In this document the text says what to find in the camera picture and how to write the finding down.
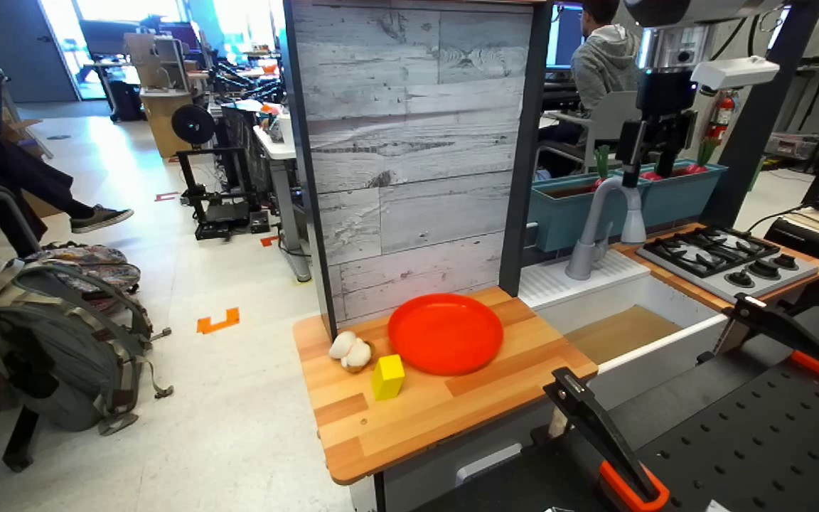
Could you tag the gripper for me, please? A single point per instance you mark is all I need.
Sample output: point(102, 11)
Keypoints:
point(665, 89)

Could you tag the black 3d printer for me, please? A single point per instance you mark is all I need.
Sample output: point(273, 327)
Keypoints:
point(214, 192)

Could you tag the toy kitchen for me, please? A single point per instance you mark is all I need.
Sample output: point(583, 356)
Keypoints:
point(409, 142)

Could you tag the grey door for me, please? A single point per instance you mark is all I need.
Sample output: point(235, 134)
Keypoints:
point(22, 50)

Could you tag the person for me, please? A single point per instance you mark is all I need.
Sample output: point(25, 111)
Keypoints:
point(601, 64)
point(18, 171)

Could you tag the red plate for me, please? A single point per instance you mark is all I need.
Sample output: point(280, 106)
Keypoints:
point(445, 334)

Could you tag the monitor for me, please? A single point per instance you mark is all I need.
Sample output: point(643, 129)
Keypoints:
point(564, 35)

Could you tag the grey toy faucet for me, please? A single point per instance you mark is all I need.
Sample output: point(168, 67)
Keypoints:
point(601, 206)

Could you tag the orange floor tape mark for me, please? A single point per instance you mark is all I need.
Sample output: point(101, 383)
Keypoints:
point(217, 321)

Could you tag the wooden cabinet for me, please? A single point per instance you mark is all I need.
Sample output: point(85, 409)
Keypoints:
point(164, 121)

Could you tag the grey office chair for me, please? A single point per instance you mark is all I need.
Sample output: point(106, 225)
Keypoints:
point(612, 117)

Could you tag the yellow block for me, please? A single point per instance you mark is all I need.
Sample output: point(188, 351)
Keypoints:
point(388, 377)

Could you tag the black stove burner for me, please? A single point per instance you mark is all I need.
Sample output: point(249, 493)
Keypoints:
point(687, 256)
point(743, 242)

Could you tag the white toy garlic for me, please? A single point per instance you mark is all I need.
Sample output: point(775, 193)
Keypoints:
point(351, 350)

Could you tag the white desk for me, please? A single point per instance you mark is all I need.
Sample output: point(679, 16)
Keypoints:
point(281, 171)

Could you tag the black stove knob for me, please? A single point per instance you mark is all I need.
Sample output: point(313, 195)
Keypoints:
point(764, 269)
point(740, 278)
point(785, 261)

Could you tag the red fire extinguisher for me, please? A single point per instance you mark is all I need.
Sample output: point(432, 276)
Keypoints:
point(720, 117)

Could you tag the white toy sink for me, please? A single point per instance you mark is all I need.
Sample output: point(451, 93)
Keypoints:
point(623, 334)

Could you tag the black clamp with orange tips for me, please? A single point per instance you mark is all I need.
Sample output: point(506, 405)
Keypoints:
point(608, 441)
point(786, 331)

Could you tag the floral patterned bag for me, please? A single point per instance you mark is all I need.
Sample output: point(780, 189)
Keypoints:
point(89, 263)

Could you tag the grey green backpack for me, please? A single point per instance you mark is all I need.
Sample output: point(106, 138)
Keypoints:
point(61, 341)

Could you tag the teal planter box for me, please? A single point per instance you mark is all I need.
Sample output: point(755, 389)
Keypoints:
point(566, 213)
point(680, 195)

